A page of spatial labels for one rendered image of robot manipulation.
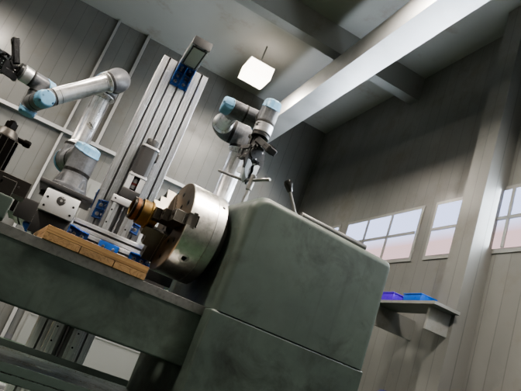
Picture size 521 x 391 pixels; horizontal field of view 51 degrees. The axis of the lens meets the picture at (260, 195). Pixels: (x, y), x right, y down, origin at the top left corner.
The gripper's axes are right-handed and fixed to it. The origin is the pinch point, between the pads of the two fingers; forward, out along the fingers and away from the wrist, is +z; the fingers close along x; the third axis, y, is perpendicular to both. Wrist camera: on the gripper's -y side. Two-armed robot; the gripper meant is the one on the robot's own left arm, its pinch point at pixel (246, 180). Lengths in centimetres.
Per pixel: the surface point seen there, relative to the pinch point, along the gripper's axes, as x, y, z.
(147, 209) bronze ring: 36.1, -5.6, 29.6
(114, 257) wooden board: 46, -18, 49
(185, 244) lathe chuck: 26.5, -18.9, 36.3
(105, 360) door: -361, 660, 132
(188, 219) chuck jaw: 28.8, -18.8, 29.0
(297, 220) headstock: -0.2, -33.8, 15.1
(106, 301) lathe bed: 42, -17, 60
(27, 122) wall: -112, 768, -171
